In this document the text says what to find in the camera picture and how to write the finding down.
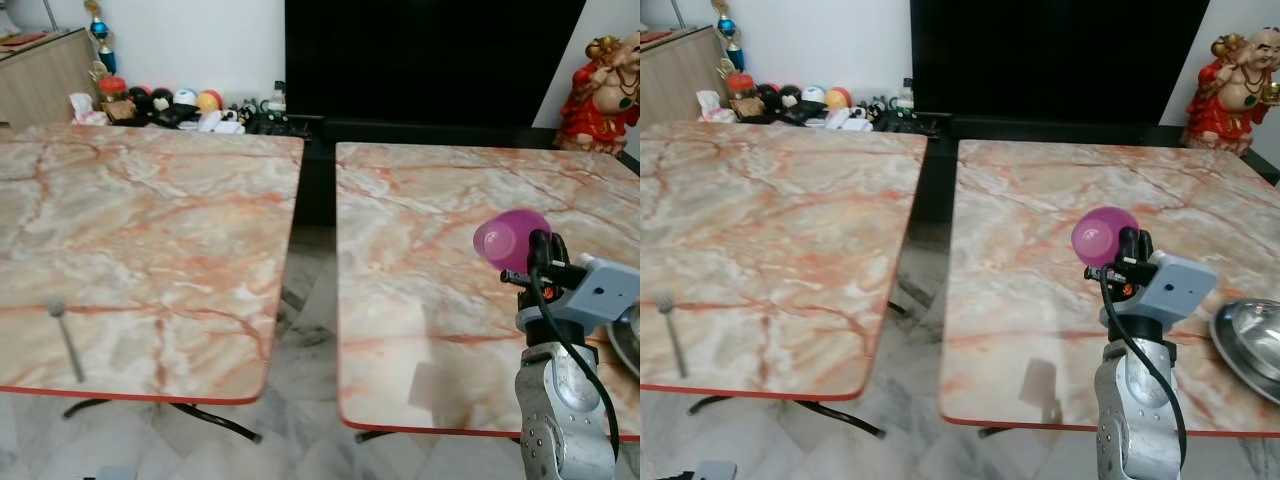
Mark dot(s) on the gold and blue trophy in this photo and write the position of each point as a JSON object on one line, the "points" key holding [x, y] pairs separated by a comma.
{"points": [[102, 45], [730, 42]]}

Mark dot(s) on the silver metal fork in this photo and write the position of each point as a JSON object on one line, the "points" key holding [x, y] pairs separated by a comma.
{"points": [[68, 340], [674, 335]]}

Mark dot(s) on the stainless steel plate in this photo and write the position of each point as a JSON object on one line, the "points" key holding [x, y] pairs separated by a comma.
{"points": [[1250, 350], [630, 345]]}

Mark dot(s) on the orange and yellow toy ball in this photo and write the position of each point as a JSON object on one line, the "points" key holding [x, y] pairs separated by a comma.
{"points": [[210, 100], [838, 98]]}

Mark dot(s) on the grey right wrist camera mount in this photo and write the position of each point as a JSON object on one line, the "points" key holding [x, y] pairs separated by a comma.
{"points": [[605, 290], [1180, 285]]}

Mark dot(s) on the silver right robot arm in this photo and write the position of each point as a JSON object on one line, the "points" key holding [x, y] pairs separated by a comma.
{"points": [[560, 420], [1130, 420]]}

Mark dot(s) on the red flat item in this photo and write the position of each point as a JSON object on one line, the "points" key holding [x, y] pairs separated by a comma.
{"points": [[20, 40], [655, 36]]}

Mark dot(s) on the black metal table base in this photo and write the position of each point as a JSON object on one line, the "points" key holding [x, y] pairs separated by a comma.
{"points": [[372, 436], [992, 431], [840, 418], [215, 422]]}

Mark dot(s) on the small clear bottle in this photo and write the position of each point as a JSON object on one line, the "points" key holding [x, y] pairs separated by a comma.
{"points": [[277, 98], [905, 95]]}

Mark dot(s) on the light wooden cabinet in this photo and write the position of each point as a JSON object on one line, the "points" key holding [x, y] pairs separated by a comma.
{"points": [[680, 80], [45, 85]]}

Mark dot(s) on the black round toy figure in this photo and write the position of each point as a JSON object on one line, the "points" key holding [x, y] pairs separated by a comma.
{"points": [[778, 100], [150, 103]]}

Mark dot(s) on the white tissue pack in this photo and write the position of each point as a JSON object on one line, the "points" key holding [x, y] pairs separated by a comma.
{"points": [[85, 108], [712, 105]]}

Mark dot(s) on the white and blue toy ball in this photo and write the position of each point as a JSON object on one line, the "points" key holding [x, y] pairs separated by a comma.
{"points": [[186, 98], [814, 95]]}

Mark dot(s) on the black television screen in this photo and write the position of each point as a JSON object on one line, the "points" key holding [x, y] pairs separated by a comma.
{"points": [[1055, 60], [430, 60]]}

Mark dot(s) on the white small box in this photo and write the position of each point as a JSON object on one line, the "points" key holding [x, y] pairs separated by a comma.
{"points": [[220, 122], [848, 119]]}

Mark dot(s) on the red-lidded jar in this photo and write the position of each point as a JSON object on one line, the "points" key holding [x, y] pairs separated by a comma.
{"points": [[114, 92], [741, 90]]}

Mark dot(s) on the red laughing Buddha statue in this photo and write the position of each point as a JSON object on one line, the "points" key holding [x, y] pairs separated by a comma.
{"points": [[1230, 100], [600, 105]]}

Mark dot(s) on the purple plastic cup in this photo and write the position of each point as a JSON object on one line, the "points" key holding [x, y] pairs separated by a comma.
{"points": [[1098, 236], [505, 238]]}

